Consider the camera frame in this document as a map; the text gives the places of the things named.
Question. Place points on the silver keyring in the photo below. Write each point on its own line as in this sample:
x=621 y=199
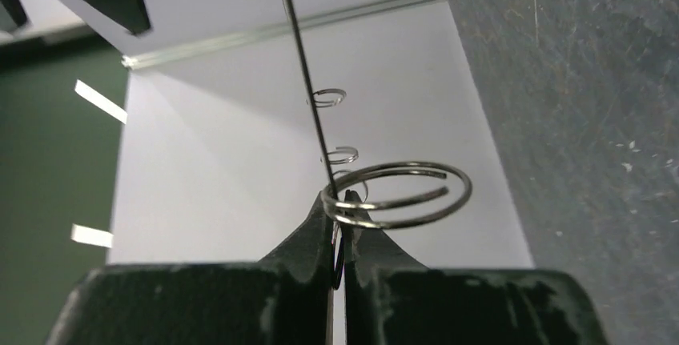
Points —
x=397 y=195

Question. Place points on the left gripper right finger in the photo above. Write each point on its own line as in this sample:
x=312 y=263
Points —
x=391 y=298

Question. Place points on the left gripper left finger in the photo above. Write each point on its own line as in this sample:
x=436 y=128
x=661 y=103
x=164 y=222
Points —
x=283 y=298

